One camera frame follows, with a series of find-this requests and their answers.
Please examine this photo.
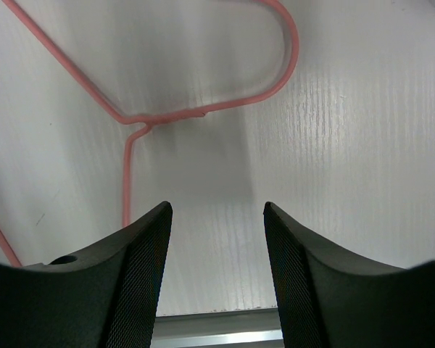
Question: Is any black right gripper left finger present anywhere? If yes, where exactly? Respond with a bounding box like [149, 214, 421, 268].
[0, 202, 173, 347]

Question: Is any pink hanger of red trousers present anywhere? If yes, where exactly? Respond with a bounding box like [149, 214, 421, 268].
[0, 0, 300, 268]

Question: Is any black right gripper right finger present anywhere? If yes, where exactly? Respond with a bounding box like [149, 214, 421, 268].
[263, 202, 435, 347]

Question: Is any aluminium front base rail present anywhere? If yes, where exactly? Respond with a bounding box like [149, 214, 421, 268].
[151, 308, 284, 347]

